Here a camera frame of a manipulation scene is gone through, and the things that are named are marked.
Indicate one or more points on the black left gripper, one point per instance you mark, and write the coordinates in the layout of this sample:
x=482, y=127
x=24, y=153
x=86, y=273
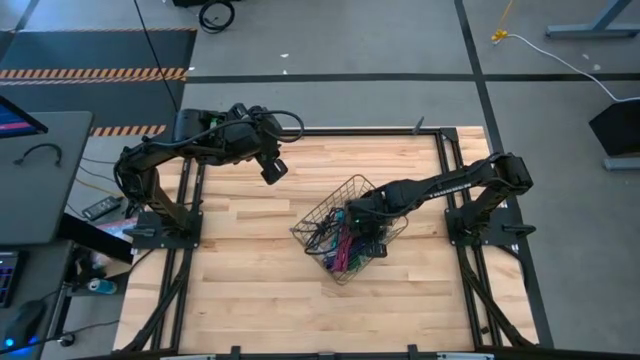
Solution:
x=257, y=135

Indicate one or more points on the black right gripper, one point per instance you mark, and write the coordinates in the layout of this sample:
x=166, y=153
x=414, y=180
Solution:
x=370, y=217

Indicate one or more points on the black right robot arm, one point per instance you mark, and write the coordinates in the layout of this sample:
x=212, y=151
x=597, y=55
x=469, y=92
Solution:
x=450, y=185

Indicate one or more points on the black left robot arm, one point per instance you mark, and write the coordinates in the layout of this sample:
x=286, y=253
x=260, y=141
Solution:
x=160, y=145

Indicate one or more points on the pink printed sheet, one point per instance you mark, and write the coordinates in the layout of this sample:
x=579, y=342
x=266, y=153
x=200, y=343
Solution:
x=117, y=228

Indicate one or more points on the black power adapter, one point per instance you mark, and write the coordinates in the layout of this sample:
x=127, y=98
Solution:
x=101, y=207

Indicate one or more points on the blue water bottle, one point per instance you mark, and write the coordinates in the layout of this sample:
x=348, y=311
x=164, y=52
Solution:
x=102, y=286

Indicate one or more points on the black hazard-striped floor mat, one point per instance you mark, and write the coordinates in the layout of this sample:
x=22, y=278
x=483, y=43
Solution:
x=100, y=50

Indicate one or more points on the grey desk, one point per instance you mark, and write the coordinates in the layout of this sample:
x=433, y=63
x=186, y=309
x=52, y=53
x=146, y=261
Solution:
x=45, y=200

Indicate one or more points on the grey metal table foot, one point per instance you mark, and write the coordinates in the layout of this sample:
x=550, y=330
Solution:
x=590, y=31
x=622, y=164

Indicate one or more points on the black desk monitor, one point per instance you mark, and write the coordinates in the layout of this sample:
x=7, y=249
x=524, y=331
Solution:
x=15, y=122

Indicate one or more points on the black box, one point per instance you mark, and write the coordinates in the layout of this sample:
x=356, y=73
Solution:
x=617, y=127

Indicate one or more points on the computer keyboard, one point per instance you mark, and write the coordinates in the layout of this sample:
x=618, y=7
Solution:
x=7, y=277

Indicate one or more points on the black computer mouse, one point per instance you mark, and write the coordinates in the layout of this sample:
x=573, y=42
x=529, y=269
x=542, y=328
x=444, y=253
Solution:
x=22, y=322

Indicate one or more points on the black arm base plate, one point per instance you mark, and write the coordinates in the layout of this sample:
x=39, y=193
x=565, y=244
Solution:
x=190, y=240
x=492, y=237

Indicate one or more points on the black aluminium table frame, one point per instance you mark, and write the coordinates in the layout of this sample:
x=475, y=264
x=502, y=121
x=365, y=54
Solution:
x=390, y=133

